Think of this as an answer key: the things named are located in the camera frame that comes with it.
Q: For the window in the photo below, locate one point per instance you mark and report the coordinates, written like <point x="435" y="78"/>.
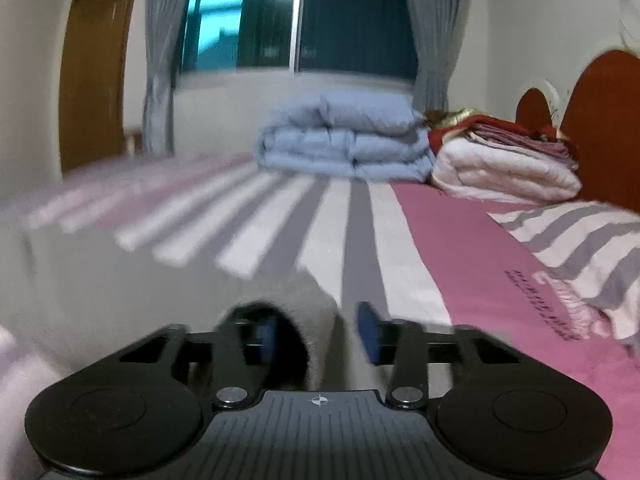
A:
<point x="350" y="20"/>

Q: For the folded white quilt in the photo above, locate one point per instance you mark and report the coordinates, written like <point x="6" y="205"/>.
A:
<point x="500" y="172"/>

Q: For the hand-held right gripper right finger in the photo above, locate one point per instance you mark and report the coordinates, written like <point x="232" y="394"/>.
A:
<point x="367" y="332"/>

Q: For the folded red blanket stack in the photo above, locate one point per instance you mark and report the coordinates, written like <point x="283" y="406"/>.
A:
<point x="505" y="132"/>

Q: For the brown wooden door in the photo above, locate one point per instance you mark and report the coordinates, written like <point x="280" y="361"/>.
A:
<point x="95" y="70"/>

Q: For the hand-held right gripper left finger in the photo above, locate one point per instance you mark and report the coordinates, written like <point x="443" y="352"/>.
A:
<point x="265" y="331"/>

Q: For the red-brown wooden headboard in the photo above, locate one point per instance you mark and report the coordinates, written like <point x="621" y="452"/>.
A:
<point x="610" y="125"/>

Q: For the grey towel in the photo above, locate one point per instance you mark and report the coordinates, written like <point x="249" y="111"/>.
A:
<point x="150" y="295"/>

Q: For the folded blue duvet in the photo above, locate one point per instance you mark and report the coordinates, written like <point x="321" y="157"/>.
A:
<point x="345" y="135"/>

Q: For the striped grey white pillow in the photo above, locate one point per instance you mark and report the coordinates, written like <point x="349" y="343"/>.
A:
<point x="575" y="240"/>

